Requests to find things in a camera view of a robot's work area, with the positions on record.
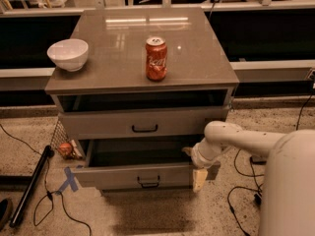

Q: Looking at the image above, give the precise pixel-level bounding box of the grey top drawer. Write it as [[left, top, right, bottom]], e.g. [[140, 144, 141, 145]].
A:
[[59, 107, 228, 140]]

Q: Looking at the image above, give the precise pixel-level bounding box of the orange fruit in basket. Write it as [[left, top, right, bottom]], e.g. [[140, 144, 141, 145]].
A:
[[58, 143, 73, 158]]

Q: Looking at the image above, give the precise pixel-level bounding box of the grey drawer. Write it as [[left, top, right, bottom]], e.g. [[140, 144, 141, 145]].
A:
[[59, 107, 228, 140], [74, 135, 200, 192]]

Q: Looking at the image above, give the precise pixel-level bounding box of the black cable floor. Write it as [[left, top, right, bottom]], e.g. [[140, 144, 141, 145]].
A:
[[0, 124, 93, 236], [226, 91, 315, 236]]

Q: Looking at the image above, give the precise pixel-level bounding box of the white bowl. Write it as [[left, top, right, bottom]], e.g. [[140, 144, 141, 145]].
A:
[[47, 38, 89, 72]]

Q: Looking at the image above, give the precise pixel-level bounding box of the wire mesh basket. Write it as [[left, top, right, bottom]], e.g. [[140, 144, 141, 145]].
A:
[[50, 121, 81, 160]]

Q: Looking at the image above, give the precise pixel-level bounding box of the blue tape cross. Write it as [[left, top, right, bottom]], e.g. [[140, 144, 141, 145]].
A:
[[57, 167, 79, 195]]

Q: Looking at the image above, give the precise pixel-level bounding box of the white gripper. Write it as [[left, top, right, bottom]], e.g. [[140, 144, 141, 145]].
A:
[[182, 139, 230, 193]]

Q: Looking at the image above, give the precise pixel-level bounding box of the black cable left floor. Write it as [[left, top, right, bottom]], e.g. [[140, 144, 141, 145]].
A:
[[0, 124, 93, 236]]

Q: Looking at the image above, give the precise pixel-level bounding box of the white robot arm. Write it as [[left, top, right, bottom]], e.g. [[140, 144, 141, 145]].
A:
[[183, 121, 315, 236]]

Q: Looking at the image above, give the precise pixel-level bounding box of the black cable right floor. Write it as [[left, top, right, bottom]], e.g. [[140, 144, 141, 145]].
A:
[[226, 91, 315, 236]]

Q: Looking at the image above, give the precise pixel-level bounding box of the grey drawer cabinet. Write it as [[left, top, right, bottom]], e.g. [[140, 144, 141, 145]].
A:
[[44, 7, 240, 195]]

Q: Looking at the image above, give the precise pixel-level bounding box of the black pole on floor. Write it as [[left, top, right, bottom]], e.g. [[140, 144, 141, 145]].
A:
[[9, 146, 54, 228]]

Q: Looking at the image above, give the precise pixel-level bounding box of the orange soda can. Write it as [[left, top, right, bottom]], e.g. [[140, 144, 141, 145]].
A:
[[146, 36, 167, 82]]

